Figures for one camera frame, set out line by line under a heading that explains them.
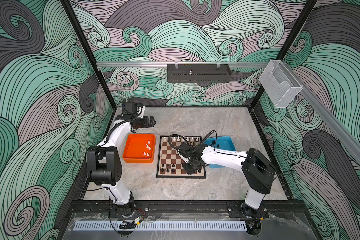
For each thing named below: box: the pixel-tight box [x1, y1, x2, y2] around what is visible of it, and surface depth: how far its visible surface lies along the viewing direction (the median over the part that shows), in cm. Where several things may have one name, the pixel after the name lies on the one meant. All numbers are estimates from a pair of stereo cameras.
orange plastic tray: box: [123, 133, 156, 164], surface depth 97 cm
